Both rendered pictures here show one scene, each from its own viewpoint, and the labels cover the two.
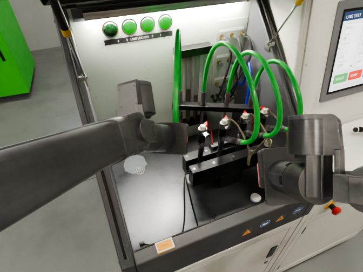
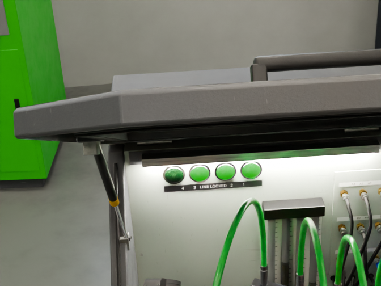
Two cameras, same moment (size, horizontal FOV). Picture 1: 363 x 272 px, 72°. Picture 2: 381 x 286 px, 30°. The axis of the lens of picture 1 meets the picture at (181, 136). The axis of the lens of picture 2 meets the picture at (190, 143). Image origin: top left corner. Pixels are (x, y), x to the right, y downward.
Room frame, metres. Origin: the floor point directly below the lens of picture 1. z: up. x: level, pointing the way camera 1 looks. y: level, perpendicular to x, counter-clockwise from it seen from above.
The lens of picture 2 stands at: (-0.49, -0.34, 2.26)
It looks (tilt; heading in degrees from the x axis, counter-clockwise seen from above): 29 degrees down; 22
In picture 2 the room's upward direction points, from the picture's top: 3 degrees counter-clockwise
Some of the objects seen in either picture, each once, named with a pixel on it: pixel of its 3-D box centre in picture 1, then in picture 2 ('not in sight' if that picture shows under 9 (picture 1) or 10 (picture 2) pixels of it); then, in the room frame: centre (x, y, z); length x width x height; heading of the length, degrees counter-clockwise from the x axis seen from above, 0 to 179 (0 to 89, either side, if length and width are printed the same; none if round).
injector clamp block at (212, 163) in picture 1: (226, 163); not in sight; (0.66, -0.18, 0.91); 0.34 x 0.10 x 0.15; 112
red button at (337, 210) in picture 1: (334, 208); not in sight; (0.52, -0.59, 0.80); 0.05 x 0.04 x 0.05; 112
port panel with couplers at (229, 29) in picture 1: (229, 60); (359, 227); (0.95, -0.19, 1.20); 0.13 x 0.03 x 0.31; 112
